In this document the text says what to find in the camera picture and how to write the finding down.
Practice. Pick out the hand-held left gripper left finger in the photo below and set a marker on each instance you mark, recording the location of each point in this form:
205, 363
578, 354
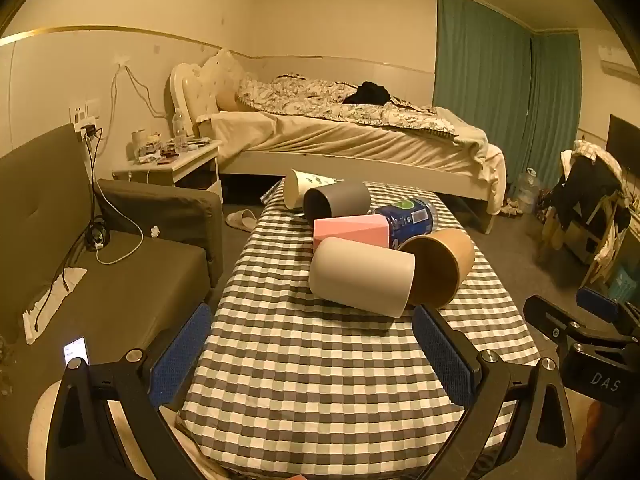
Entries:
182, 355

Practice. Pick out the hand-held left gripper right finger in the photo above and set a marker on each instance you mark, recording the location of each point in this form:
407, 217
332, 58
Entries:
442, 355

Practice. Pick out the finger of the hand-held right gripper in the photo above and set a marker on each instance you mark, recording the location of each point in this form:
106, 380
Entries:
547, 317
597, 302

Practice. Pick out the plain white cup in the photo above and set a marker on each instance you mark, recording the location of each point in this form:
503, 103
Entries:
355, 275

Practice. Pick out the person's right forearm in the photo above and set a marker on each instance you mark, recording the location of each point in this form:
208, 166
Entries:
595, 435

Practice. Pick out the brown cup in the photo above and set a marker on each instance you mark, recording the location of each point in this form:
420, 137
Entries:
450, 255

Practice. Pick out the grey cup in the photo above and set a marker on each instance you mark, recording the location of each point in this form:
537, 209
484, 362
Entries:
345, 200

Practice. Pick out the printed white paper cup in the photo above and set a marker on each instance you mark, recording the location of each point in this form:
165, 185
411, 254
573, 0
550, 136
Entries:
300, 185

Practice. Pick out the blue plastic basket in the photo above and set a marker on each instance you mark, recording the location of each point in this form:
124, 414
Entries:
622, 282

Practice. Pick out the smartphone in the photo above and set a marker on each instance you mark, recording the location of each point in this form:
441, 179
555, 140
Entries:
76, 351

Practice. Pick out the grey sofa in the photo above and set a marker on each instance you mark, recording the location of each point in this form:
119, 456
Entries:
100, 285

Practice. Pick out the chair piled with clothes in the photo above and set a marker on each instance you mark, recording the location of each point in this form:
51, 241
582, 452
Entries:
585, 195

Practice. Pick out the checkered tablecloth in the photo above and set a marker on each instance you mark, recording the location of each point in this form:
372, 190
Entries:
300, 375

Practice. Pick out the large water jug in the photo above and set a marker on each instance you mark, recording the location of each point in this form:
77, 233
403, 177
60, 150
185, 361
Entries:
527, 192

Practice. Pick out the blue can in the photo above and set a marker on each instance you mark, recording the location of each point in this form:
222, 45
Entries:
410, 220

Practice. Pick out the white tissue paper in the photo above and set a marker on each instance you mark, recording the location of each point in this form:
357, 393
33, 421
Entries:
50, 305

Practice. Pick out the black headphones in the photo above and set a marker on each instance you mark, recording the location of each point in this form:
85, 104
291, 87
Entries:
97, 237

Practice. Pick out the beige slipper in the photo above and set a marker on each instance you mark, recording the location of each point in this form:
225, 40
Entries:
241, 220

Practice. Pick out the pink box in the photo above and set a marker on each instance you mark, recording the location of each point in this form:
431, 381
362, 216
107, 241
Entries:
350, 230

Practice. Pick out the white rounded object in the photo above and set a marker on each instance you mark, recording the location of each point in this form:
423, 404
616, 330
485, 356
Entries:
42, 425

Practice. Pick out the black television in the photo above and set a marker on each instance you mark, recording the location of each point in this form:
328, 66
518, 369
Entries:
625, 142

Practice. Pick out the white nightstand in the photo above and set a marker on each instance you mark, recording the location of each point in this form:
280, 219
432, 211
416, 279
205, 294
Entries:
175, 167

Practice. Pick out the pile of small items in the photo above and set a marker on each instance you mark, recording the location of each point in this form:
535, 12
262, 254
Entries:
160, 152

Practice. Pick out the clear water bottle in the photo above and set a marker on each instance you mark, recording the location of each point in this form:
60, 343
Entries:
179, 132

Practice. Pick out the white bed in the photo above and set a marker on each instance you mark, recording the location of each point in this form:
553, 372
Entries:
350, 145

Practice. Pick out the white air conditioner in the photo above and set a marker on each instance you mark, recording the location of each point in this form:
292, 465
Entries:
617, 62

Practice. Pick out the green curtain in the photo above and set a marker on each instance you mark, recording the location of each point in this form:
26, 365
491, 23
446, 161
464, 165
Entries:
480, 70

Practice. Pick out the black garment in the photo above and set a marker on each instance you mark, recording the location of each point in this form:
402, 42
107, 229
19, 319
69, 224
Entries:
367, 93

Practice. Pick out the cream pillow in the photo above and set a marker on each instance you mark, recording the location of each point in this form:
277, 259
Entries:
222, 72

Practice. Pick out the floral duvet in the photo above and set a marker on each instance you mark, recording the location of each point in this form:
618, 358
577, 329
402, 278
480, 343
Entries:
310, 95

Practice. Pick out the wall socket panel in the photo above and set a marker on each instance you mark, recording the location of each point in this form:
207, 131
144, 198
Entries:
87, 112

